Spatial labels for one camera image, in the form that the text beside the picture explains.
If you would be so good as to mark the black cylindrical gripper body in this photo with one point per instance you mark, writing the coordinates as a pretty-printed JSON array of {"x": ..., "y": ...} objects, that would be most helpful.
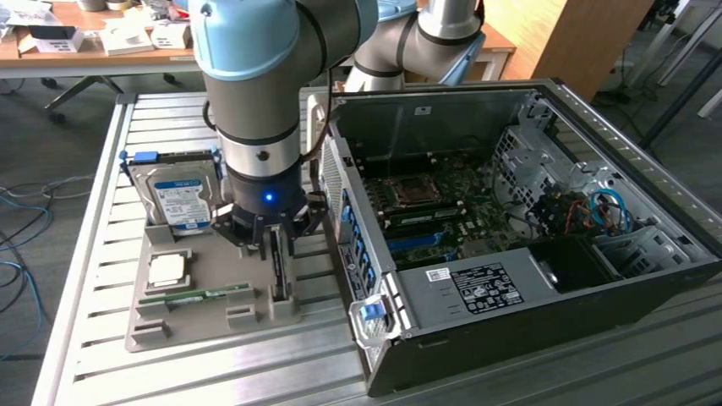
[{"x": 264, "y": 199}]

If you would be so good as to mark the white box with black top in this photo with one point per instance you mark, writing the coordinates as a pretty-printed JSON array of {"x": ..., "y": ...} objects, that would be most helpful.
[{"x": 56, "y": 40}]

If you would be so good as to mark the small wooden desk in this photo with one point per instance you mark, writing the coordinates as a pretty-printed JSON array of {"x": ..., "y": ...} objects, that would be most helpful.
[{"x": 496, "y": 42}]

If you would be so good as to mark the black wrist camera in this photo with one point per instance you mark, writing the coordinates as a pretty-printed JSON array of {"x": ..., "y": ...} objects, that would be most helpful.
[{"x": 315, "y": 198}]

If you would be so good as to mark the wooden desk with casters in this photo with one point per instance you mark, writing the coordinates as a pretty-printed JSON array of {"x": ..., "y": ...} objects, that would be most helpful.
[{"x": 84, "y": 59}]

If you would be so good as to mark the metal CPU socket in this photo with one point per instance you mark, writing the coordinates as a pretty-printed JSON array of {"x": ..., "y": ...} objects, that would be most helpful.
[{"x": 414, "y": 189}]

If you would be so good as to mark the wooden cabinet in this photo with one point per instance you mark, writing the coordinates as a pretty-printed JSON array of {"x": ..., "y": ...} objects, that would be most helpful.
[{"x": 563, "y": 42}]

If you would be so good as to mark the grey tape roll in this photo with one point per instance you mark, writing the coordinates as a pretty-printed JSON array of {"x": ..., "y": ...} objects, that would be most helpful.
[{"x": 91, "y": 5}]

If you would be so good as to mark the grey power supply unit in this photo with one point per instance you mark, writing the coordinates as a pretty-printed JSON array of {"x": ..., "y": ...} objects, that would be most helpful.
[{"x": 434, "y": 304}]

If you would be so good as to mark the beige tape roll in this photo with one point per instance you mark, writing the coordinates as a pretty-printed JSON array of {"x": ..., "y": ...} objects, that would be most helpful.
[{"x": 119, "y": 4}]

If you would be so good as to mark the blue long expansion slot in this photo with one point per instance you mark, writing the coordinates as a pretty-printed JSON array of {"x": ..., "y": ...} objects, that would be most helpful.
[{"x": 414, "y": 242}]

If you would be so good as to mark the hard disk with blue rails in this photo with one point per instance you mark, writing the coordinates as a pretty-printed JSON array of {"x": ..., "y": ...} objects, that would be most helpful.
[{"x": 175, "y": 199}]

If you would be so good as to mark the green motherboard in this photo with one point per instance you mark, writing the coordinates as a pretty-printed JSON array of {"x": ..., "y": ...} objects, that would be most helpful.
[{"x": 484, "y": 220}]

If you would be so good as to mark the dark metal desk leg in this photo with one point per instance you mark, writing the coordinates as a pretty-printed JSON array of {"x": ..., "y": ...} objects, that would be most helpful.
[{"x": 679, "y": 78}]

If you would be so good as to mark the white box with label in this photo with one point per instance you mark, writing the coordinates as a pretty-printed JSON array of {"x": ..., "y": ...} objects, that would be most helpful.
[{"x": 172, "y": 36}]

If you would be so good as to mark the green black graphics card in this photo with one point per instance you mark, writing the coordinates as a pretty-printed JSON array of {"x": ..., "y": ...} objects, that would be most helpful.
[{"x": 279, "y": 262}]

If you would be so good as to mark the white paper stack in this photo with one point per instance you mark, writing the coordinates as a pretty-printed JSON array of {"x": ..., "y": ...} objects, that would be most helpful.
[{"x": 28, "y": 12}]

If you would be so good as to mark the silver CPU chip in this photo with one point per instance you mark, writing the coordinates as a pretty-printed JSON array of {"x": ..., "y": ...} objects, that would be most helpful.
[{"x": 165, "y": 270}]

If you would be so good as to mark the flat white box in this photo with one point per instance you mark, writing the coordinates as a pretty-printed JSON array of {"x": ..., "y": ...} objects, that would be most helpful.
[{"x": 127, "y": 38}]

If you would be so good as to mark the black open PC case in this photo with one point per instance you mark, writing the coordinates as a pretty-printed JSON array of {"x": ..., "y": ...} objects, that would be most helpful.
[{"x": 507, "y": 359}]

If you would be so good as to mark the grey parts rack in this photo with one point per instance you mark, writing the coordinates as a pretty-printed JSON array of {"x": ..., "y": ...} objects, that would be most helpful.
[{"x": 225, "y": 270}]

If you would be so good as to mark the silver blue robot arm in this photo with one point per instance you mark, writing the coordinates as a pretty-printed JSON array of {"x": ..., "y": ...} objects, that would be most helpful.
[{"x": 253, "y": 84}]

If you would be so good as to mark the green RAM stick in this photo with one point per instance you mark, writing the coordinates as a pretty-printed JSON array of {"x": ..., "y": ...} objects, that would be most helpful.
[
  {"x": 191, "y": 294},
  {"x": 423, "y": 216}
]

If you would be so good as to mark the black plastic shroud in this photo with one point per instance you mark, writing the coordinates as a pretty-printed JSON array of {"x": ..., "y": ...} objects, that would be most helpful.
[{"x": 575, "y": 266}]

